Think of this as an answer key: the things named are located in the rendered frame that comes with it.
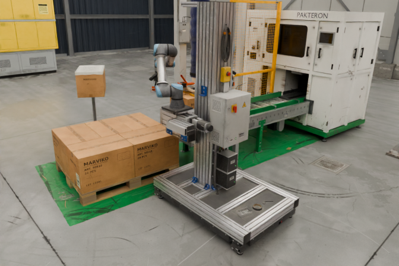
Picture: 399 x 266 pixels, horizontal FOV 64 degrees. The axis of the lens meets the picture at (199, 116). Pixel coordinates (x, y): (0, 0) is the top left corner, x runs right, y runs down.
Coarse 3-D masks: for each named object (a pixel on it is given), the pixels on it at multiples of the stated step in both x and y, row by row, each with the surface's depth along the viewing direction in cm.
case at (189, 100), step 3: (183, 93) 406; (186, 93) 406; (189, 93) 406; (183, 96) 392; (186, 96) 392; (189, 96) 393; (192, 96) 393; (183, 99) 387; (186, 99) 382; (189, 99) 383; (192, 99) 385; (186, 102) 383; (189, 102) 384; (192, 102) 387; (186, 105) 384; (189, 105) 385; (192, 105) 388
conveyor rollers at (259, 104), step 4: (264, 100) 534; (268, 100) 530; (272, 100) 534; (276, 100) 537; (280, 100) 532; (284, 100) 535; (252, 104) 508; (256, 104) 513; (260, 104) 508; (264, 104) 512; (268, 104) 507; (252, 108) 487
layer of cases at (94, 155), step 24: (120, 120) 427; (144, 120) 428; (72, 144) 349; (96, 144) 350; (120, 144) 351; (144, 144) 360; (168, 144) 380; (72, 168) 340; (96, 168) 331; (120, 168) 349; (144, 168) 368
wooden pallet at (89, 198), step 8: (56, 168) 406; (168, 168) 390; (176, 168) 398; (72, 184) 353; (128, 184) 364; (136, 184) 367; (144, 184) 374; (80, 192) 332; (88, 192) 333; (104, 192) 355; (112, 192) 356; (120, 192) 357; (80, 200) 338; (88, 200) 335; (96, 200) 341
